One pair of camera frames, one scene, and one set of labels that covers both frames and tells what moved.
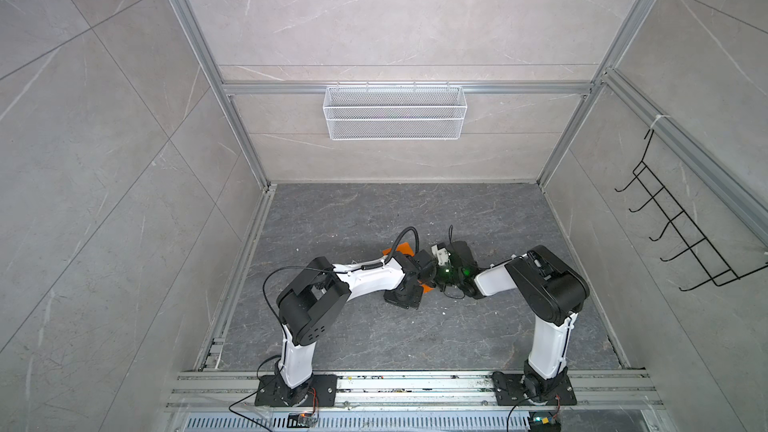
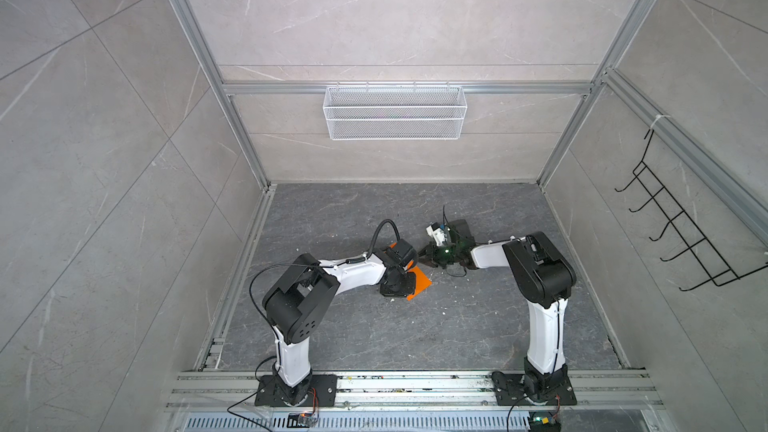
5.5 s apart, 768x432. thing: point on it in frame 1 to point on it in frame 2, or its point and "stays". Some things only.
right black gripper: (440, 286) to (431, 251)
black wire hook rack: (718, 268) stays
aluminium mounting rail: (212, 390) stays
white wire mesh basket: (395, 113) stays
